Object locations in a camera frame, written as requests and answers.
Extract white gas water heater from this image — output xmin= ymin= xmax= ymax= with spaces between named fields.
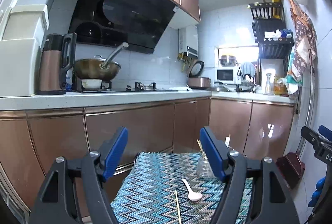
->
xmin=178 ymin=25 xmax=199 ymax=58

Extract brown patterned hanging apron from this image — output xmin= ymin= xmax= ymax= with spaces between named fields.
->
xmin=285 ymin=0 xmax=318 ymax=92

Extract brass-coloured wok with handle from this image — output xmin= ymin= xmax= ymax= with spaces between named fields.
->
xmin=73 ymin=42 xmax=129 ymax=81

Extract blue gloved hand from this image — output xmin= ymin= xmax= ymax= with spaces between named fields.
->
xmin=308 ymin=177 xmax=326 ymax=208

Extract white appliance box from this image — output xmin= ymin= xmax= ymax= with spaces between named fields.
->
xmin=0 ymin=4 xmax=49 ymax=97

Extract white microwave oven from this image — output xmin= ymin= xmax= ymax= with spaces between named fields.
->
xmin=216 ymin=66 xmax=242 ymax=85

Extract white ceramic spoon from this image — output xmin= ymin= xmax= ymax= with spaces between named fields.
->
xmin=181 ymin=178 xmax=203 ymax=202
xmin=225 ymin=134 xmax=231 ymax=147

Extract steel pot on microwave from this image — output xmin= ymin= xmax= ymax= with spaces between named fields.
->
xmin=219 ymin=55 xmax=237 ymax=67

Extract yellow oil bottle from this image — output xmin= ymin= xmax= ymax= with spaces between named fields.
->
xmin=273 ymin=76 xmax=287 ymax=96

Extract glass pot lid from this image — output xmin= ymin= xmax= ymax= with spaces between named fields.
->
xmin=209 ymin=84 xmax=231 ymax=92

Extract black gas stove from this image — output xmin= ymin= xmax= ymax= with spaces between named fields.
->
xmin=72 ymin=82 xmax=177 ymax=93

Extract black wall dish rack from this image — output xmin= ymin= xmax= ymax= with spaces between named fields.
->
xmin=248 ymin=2 xmax=294 ymax=59

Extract blue white packet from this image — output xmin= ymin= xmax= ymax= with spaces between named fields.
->
xmin=66 ymin=73 xmax=73 ymax=92

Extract clear glass bottle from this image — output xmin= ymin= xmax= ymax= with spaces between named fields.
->
xmin=265 ymin=73 xmax=273 ymax=95

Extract white ceramic bowl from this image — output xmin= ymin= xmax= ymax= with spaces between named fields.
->
xmin=81 ymin=79 xmax=102 ymax=90

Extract zigzag woven table mat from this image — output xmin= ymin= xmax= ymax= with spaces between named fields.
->
xmin=110 ymin=151 xmax=254 ymax=224

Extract copper lower cabinets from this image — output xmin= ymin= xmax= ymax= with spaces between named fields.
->
xmin=1 ymin=96 xmax=294 ymax=211

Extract copper rice cooker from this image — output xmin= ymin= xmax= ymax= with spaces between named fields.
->
xmin=187 ymin=59 xmax=211 ymax=89

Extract wooden chopstick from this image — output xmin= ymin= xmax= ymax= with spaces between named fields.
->
xmin=196 ymin=139 xmax=206 ymax=158
xmin=175 ymin=190 xmax=182 ymax=224

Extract black range hood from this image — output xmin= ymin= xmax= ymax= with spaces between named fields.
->
xmin=69 ymin=0 xmax=176 ymax=54

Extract copper black electric kettle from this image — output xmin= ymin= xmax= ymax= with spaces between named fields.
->
xmin=38 ymin=33 xmax=77 ymax=96

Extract red dustpan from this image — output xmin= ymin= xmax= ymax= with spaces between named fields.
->
xmin=276 ymin=152 xmax=306 ymax=189

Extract clear glass jar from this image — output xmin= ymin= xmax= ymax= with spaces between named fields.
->
xmin=196 ymin=156 xmax=214 ymax=178

